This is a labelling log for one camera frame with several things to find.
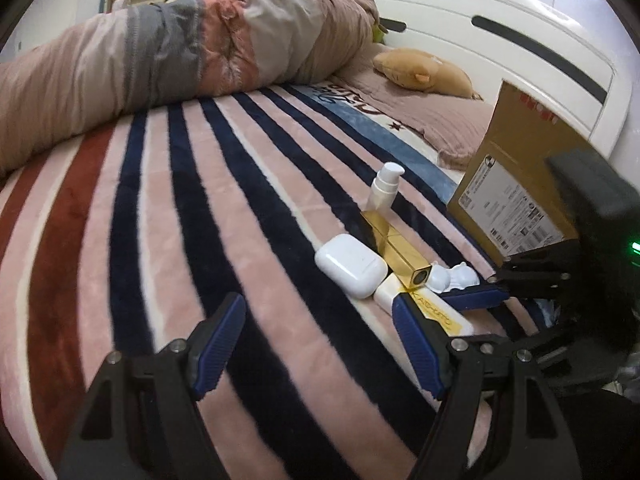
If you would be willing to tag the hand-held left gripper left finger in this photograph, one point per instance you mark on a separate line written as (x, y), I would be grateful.
(220, 345)

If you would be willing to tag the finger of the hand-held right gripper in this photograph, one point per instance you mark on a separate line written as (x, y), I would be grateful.
(475, 298)
(547, 347)

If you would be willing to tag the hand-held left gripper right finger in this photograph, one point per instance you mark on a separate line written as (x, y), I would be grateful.
(417, 347)

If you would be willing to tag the small white animal figurine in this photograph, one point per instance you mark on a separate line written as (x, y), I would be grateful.
(452, 277)

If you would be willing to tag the white yellow box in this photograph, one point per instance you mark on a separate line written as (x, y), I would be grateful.
(387, 296)

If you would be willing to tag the brown cardboard box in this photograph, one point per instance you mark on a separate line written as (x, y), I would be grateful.
(520, 180)

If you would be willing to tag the gold rectangular lipstick case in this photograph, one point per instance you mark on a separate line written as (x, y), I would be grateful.
(395, 247)

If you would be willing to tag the white earbuds case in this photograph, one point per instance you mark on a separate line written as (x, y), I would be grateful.
(352, 265)

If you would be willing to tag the white pump bottle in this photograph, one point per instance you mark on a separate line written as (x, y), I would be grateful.
(384, 190)

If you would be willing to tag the striped plush blanket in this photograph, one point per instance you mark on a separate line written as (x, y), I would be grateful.
(175, 240)

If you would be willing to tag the pink pillow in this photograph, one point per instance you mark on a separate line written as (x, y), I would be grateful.
(440, 120)

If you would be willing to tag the white bed headboard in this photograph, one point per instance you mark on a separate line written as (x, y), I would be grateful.
(500, 15)

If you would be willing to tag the brown plush toy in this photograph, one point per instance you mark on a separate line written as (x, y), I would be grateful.
(425, 70)

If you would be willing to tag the green plush toy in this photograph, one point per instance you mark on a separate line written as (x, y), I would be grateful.
(380, 33)

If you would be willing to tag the pink and grey quilt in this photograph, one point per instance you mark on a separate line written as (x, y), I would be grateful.
(175, 50)

